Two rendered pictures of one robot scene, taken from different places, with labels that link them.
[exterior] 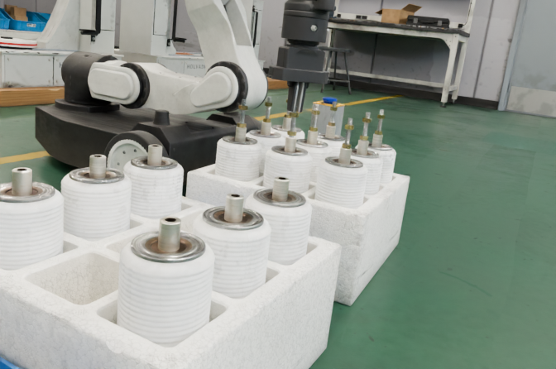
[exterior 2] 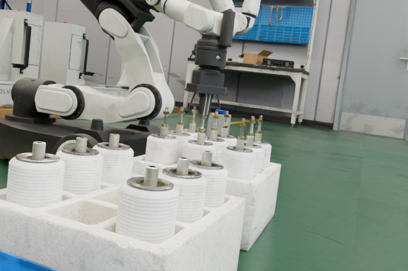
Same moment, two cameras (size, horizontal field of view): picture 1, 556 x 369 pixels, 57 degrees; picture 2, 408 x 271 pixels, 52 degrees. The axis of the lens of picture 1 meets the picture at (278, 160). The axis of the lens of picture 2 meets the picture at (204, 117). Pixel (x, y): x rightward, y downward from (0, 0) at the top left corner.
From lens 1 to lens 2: 0.21 m
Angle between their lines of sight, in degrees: 10
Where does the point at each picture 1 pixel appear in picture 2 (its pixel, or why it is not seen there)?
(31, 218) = (48, 173)
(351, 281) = (248, 233)
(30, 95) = not seen: outside the picture
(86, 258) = (79, 205)
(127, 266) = (129, 194)
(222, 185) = not seen: hidden behind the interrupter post
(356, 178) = (249, 159)
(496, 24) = (328, 65)
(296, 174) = not seen: hidden behind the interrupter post
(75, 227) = (67, 186)
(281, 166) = (195, 152)
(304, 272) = (226, 211)
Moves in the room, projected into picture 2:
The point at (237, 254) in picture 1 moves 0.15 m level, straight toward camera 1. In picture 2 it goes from (188, 194) to (200, 223)
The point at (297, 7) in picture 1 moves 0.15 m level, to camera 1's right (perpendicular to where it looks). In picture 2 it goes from (206, 43) to (260, 50)
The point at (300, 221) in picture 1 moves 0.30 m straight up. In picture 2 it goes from (221, 178) to (240, 32)
